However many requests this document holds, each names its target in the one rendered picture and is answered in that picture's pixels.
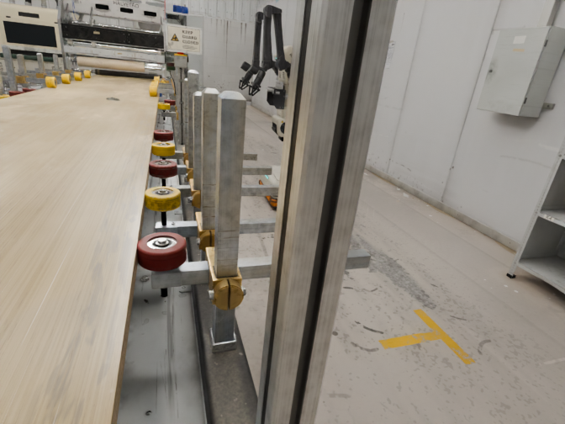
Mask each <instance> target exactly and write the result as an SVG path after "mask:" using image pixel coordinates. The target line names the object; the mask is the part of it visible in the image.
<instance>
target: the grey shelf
mask: <svg viewBox="0 0 565 424"><path fill-rule="evenodd" d="M559 242H560V243H559ZM564 252H565V137H564V139H563V142H562V145H561V147H560V149H559V152H558V153H557V157H556V159H555V162H554V163H553V166H552V169H551V171H550V173H549V176H548V178H547V181H546V183H545V186H544V188H543V189H542V192H541V196H540V198H539V199H538V202H537V204H536V207H535V210H534V212H533V214H532V216H531V220H530V222H529V224H528V226H527V228H526V231H525V234H524V236H523V238H522V241H521V243H520V246H519V248H518V251H517V253H516V254H515V258H514V261H513V262H512V264H511V267H510V270H509V272H508V273H507V274H506V276H507V277H509V278H515V276H516V275H514V272H515V269H516V267H517V266H518V267H520V268H522V269H524V270H526V271H527V272H528V273H531V274H532V275H534V276H536V277H538V278H540V279H542V280H543V281H545V282H547V283H549V284H550V285H552V286H553V287H555V288H556V289H558V290H560V291H561V292H563V293H564V294H565V253H564ZM563 253H564V255H563ZM553 255H554V256H553ZM562 255H563V257H562Z"/></svg>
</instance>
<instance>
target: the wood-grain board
mask: <svg viewBox="0 0 565 424"><path fill-rule="evenodd" d="M151 82H152V80H148V79H138V78H127V77H109V76H99V75H94V76H91V78H85V77H84V78H83V79H82V81H76V80H75V81H71V84H64V83H62V84H58V85H57V88H52V87H45V88H41V89H38V90H34V91H31V92H27V93H21V94H19V95H15V96H12V97H8V98H2V99H0V424H117V420H118V413H119V401H120V394H121V388H122V381H123V374H124V362H125V355H126V349H127V342H128V335H129V324H130V317H131V310H132V304H133V297H134V290H135V278H136V271H137V265H138V254H137V243H138V241H139V240H140V239H141V232H142V226H143V219H144V213H145V191H146V190H147V188H148V181H149V174H150V172H149V163H150V162H151V155H152V148H151V145H152V144H153V142H154V130H155V129H156V116H157V110H158V103H159V97H160V94H159V93H158V94H157V97H152V96H150V92H149V90H150V89H149V86H150V84H151ZM111 97H113V98H118V99H119V100H120V101H111V100H106V98H111Z"/></svg>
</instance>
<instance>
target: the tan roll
mask: <svg viewBox="0 0 565 424"><path fill-rule="evenodd" d="M70 60H71V62H77V65H78V66H85V67H95V68H104V69H114V70H123V71H132V72H145V69H151V70H160V71H165V68H162V67H153V66H145V63H144V62H138V61H121V60H113V59H104V58H96V57H87V56H77V59H76V60H75V59H70Z"/></svg>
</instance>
